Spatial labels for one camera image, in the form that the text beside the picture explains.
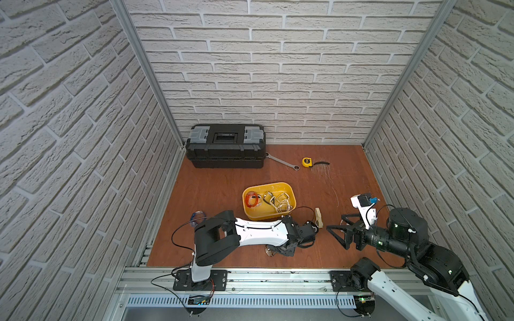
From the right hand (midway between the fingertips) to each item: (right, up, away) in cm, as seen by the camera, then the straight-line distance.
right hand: (337, 222), depth 61 cm
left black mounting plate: (-53, -26, +12) cm, 61 cm away
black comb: (+10, +18, +49) cm, 54 cm away
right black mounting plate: (+6, -26, +12) cm, 30 cm away
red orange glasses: (-29, +1, +33) cm, 44 cm away
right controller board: (+14, -33, +10) cm, 37 cm away
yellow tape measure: (+1, +19, +48) cm, 52 cm away
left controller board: (-48, -32, +10) cm, 58 cm away
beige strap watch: (-14, +1, +33) cm, 36 cm away
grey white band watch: (-21, +2, +33) cm, 39 cm away
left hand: (-14, -17, +19) cm, 29 cm away
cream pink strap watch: (+1, -7, +26) cm, 27 cm away
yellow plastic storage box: (-22, -4, +29) cm, 37 cm away
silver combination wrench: (-6, +16, +48) cm, 51 cm away
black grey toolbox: (-42, +27, +36) cm, 62 cm away
